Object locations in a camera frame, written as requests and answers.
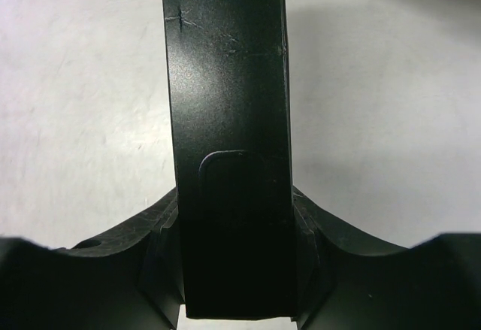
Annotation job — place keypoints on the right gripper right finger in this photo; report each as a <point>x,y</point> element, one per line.
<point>348,279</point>

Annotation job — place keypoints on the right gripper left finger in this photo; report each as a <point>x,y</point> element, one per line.
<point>128,277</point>

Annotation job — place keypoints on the silver Rio box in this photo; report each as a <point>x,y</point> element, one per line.
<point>228,79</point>

